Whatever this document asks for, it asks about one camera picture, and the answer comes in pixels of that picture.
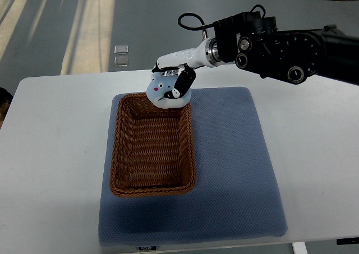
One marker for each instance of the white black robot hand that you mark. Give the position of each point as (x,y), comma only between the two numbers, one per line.
(206,54)

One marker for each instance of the blue plush toy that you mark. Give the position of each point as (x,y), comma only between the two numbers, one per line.
(159,86)

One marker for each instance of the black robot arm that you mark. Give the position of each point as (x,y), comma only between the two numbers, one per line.
(254,44)

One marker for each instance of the brown wicker basket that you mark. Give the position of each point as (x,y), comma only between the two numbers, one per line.
(153,149)

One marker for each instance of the upper floor socket plate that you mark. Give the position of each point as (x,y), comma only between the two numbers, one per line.
(121,49)

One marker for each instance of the blue foam mat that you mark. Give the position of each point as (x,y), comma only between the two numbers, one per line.
(236,194)

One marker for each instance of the person in dark clothing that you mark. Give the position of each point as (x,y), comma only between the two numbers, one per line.
(5,102)

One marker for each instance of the white table leg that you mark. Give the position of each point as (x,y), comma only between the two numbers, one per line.
(299,248)

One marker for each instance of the black table control panel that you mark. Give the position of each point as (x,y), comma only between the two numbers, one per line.
(347,241)

